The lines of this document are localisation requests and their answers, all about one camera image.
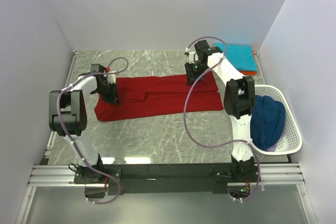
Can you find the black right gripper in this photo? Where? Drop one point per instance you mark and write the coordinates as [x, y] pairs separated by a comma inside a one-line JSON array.
[[191, 77]]

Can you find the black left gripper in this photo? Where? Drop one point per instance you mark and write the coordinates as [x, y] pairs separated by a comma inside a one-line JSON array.
[[113, 98]]

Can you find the red t shirt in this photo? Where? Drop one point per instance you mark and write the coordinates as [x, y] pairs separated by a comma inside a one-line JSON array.
[[152, 96]]

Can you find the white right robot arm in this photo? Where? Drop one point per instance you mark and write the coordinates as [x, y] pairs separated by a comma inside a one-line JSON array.
[[239, 99]]

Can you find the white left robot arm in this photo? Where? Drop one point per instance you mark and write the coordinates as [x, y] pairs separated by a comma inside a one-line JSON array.
[[68, 116]]

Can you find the folded orange t shirt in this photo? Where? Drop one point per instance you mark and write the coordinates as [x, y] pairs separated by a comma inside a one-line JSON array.
[[251, 73]]

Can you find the folded turquoise t shirt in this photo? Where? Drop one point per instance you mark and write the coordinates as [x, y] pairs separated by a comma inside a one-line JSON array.
[[240, 56]]

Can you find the black base crossbar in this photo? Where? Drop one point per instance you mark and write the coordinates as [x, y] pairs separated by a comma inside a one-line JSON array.
[[166, 178]]

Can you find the navy blue t shirt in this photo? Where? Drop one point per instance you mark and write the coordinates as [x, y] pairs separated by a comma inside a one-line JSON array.
[[267, 122]]

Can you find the lavender t shirt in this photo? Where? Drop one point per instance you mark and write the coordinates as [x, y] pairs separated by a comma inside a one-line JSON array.
[[272, 148]]

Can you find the white plastic laundry basket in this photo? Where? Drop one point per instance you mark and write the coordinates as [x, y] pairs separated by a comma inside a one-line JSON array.
[[291, 140]]

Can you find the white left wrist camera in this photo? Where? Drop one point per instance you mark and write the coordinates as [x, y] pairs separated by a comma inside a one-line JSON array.
[[109, 76]]

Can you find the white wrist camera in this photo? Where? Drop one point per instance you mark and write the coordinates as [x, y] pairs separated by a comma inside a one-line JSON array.
[[109, 76], [192, 55]]

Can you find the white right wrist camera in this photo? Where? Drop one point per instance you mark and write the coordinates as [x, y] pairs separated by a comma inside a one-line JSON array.
[[192, 55]]

